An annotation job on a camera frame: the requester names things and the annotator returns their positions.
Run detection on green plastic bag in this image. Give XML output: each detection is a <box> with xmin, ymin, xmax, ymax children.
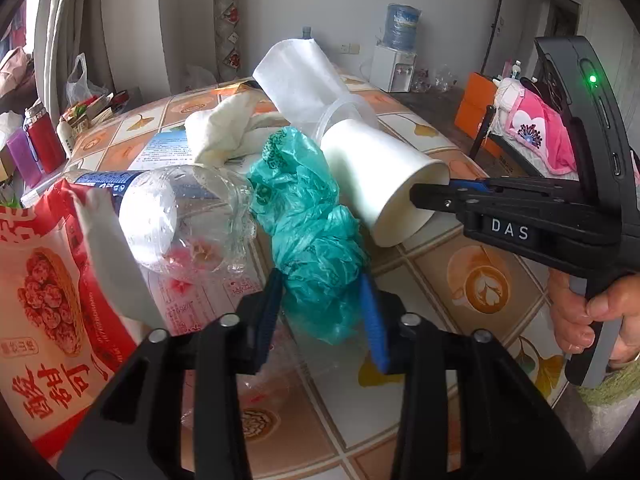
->
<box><xmin>247</xmin><ymin>127</ymin><xmax>372</xmax><ymax>346</ymax></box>

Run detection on orange box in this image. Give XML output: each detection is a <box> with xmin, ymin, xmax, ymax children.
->
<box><xmin>455</xmin><ymin>72</ymin><xmax>506</xmax><ymax>158</ymax></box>

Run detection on white plastic bag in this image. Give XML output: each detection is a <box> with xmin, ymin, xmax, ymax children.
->
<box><xmin>66</xmin><ymin>53</ymin><xmax>108</xmax><ymax>106</ymax></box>

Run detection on clear plastic bottle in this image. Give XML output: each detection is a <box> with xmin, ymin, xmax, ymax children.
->
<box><xmin>75</xmin><ymin>165</ymin><xmax>258</xmax><ymax>277</ymax></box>

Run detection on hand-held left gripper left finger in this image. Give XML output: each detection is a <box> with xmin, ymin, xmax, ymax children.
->
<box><xmin>57</xmin><ymin>269</ymin><xmax>286</xmax><ymax>480</ymax></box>

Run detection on person's right hand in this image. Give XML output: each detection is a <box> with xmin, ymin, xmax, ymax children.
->
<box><xmin>547</xmin><ymin>270</ymin><xmax>640</xmax><ymax>366</ymax></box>

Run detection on printed tablecloth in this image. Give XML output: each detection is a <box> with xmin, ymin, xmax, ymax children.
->
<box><xmin>20</xmin><ymin>77</ymin><xmax>576</xmax><ymax>480</ymax></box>

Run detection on red snack bag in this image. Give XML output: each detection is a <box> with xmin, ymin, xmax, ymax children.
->
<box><xmin>0</xmin><ymin>180</ymin><xmax>201</xmax><ymax>461</ymax></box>

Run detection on translucent plastic bag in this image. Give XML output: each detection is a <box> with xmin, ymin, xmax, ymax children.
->
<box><xmin>182</xmin><ymin>65</ymin><xmax>218</xmax><ymax>92</ymax></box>

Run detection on colourful snack packets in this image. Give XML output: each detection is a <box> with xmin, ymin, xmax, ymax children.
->
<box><xmin>62</xmin><ymin>92</ymin><xmax>128</xmax><ymax>127</ymax></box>

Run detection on white water dispenser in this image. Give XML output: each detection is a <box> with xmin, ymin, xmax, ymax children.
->
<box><xmin>372</xmin><ymin>44</ymin><xmax>418</xmax><ymax>93</ymax></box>

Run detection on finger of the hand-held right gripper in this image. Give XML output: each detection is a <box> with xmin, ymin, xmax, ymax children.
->
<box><xmin>447</xmin><ymin>177</ymin><xmax>581</xmax><ymax>200</ymax></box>
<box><xmin>410</xmin><ymin>183</ymin><xmax>493</xmax><ymax>213</ymax></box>

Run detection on blue white leaflet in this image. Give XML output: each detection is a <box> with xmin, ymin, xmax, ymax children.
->
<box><xmin>127</xmin><ymin>130</ymin><xmax>261</xmax><ymax>172</ymax></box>

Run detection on crumpled cream cloth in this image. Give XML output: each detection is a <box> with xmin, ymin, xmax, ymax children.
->
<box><xmin>184</xmin><ymin>92</ymin><xmax>288</xmax><ymax>168</ymax></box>

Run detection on heap of clear plastic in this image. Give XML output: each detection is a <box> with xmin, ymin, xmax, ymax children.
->
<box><xmin>410</xmin><ymin>65</ymin><xmax>458</xmax><ymax>93</ymax></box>

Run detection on purple box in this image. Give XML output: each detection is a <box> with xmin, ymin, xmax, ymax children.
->
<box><xmin>6</xmin><ymin>127</ymin><xmax>43</xmax><ymax>188</ymax></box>

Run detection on pink floral blanket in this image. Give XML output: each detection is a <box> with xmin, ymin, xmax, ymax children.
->
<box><xmin>495</xmin><ymin>77</ymin><xmax>576</xmax><ymax>176</ymax></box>

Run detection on white curtain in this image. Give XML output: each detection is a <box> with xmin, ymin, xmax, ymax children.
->
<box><xmin>35</xmin><ymin>0</ymin><xmax>113</xmax><ymax>111</ymax></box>

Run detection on large white paper towel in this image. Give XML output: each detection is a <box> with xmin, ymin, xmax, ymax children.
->
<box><xmin>252</xmin><ymin>38</ymin><xmax>381</xmax><ymax>133</ymax></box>

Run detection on black metal frame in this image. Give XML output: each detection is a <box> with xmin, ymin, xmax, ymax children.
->
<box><xmin>469</xmin><ymin>105</ymin><xmax>543</xmax><ymax>178</ymax></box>

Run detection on white paper cup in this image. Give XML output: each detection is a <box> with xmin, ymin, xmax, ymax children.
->
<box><xmin>320</xmin><ymin>119</ymin><xmax>451</xmax><ymax>248</ymax></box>

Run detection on floral rolled mat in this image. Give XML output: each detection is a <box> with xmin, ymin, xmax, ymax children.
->
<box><xmin>213</xmin><ymin>0</ymin><xmax>242</xmax><ymax>83</ymax></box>

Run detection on white tissue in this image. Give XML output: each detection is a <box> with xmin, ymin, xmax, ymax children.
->
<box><xmin>74</xmin><ymin>187</ymin><xmax>168</xmax><ymax>333</ymax></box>

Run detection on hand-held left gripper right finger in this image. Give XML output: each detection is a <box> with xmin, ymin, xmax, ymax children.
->
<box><xmin>360</xmin><ymin>275</ymin><xmax>587</xmax><ymax>480</ymax></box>

